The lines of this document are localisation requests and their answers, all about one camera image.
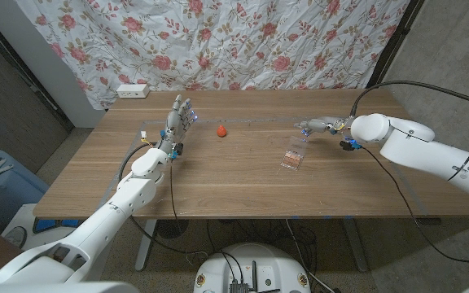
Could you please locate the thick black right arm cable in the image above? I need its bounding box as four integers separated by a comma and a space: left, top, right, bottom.
348, 80, 469, 119

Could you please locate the white robot torso base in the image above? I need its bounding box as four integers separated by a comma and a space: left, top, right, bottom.
193, 243, 312, 293

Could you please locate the blue plastic bin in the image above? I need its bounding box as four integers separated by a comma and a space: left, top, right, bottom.
0, 149, 50, 233

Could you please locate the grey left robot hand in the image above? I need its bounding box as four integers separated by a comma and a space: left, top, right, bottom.
159, 94, 199, 160

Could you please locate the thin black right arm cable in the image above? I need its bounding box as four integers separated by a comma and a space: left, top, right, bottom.
360, 146, 469, 264

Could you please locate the white power strip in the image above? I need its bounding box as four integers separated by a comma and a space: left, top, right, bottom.
116, 83, 151, 99

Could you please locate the white and blue floor device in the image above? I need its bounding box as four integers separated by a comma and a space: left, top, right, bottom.
0, 203, 83, 251

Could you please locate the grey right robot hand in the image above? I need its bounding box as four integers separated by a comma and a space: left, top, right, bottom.
294, 116, 353, 138

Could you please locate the white floor cable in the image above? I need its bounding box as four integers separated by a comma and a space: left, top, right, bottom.
285, 219, 335, 293

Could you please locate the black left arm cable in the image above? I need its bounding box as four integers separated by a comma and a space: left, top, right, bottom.
118, 142, 209, 257

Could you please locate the clear-lid eyeshadow palette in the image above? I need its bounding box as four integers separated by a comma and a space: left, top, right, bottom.
279, 136, 309, 171

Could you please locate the white table leg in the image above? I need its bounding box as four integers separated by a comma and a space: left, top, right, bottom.
134, 218, 158, 273
342, 218, 370, 273

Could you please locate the black backdrop stand pole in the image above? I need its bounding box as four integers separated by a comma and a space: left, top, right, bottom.
366, 0, 426, 89

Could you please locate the floral print backdrop cloth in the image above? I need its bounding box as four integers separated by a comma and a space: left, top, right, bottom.
14, 0, 410, 110

